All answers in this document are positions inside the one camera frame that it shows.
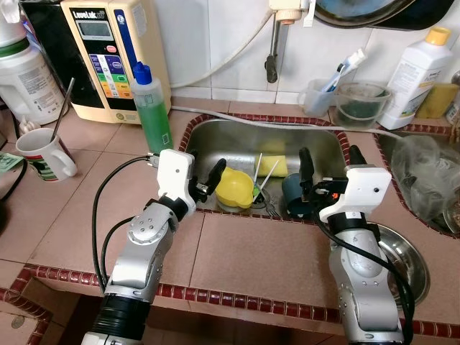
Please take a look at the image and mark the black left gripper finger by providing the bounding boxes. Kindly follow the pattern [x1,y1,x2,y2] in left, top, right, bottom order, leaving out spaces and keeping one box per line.
[204,158,228,194]

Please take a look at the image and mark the yellow plastic bowl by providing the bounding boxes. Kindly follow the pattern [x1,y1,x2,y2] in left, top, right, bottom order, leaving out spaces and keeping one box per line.
[216,167,257,211]

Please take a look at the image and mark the green and white toothbrush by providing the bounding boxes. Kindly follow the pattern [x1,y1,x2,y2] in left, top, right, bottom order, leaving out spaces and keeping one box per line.
[251,152,266,203]

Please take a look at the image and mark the yellow kitchen sponge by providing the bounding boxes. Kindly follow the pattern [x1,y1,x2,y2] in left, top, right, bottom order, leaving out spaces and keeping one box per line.
[259,142,290,170]

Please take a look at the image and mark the steel sink with bag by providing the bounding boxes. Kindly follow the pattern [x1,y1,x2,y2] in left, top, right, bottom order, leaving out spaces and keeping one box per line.
[377,129,460,239]

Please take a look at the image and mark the stainless steel sink basin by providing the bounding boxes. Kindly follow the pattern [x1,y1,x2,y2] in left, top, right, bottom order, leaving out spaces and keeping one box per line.
[180,115,351,221]

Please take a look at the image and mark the clear round plastic container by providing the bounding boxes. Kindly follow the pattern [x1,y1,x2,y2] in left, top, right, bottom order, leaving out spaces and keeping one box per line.
[334,81,393,131]

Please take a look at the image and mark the clear plastic cup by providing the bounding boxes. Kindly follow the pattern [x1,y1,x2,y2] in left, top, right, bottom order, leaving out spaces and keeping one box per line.
[300,78,339,118]

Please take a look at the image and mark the green dish soap bottle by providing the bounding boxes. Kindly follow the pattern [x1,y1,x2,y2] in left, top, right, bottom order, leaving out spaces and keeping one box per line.
[132,61,174,155]

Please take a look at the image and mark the blue and white toothbrush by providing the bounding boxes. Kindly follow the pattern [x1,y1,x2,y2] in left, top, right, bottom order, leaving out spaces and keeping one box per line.
[323,49,368,93]

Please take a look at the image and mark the white bottle with yellow cap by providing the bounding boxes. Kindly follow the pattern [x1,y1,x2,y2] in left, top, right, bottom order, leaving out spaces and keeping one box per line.
[379,27,453,131]

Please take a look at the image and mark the yellow cleaning cloth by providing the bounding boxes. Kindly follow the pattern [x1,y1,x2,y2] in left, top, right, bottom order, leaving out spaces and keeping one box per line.
[417,83,460,120]

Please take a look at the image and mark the steel pot with rice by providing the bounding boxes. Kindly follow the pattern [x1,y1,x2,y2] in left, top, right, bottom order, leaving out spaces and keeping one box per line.
[441,188,460,232]

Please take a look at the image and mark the dark hanging pan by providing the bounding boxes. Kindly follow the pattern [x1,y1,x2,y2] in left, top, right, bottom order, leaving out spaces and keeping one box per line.
[313,0,460,32]

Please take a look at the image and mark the beige water ionizer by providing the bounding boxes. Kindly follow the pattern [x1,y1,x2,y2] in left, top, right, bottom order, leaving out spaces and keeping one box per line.
[61,0,172,124]

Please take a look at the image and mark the metal spoon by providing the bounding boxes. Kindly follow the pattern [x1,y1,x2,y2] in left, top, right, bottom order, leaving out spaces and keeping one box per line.
[50,78,75,142]

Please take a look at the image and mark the white printed mug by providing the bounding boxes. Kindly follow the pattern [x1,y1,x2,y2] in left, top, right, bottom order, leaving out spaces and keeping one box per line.
[16,128,78,183]

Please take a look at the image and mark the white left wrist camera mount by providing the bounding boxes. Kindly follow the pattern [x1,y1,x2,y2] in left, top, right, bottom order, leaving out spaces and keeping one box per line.
[155,149,196,209]

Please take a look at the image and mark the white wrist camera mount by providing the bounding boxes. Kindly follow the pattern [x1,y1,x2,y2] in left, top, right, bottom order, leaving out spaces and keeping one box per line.
[155,149,196,209]
[318,165,392,224]

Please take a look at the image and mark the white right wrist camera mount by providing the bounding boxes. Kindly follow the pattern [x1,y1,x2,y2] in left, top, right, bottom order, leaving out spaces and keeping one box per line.
[318,165,392,224]

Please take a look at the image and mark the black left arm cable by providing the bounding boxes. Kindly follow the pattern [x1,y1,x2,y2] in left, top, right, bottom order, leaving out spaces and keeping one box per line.
[91,155,159,290]
[100,216,137,278]

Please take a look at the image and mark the white hose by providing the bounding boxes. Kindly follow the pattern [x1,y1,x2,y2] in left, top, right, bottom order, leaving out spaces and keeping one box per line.
[171,20,275,91]

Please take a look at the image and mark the wall tap with dark handle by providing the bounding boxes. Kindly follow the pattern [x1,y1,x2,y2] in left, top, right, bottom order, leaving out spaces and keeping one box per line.
[264,0,314,84]

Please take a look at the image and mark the black power cable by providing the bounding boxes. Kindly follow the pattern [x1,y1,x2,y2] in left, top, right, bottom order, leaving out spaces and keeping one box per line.
[0,157,29,204]

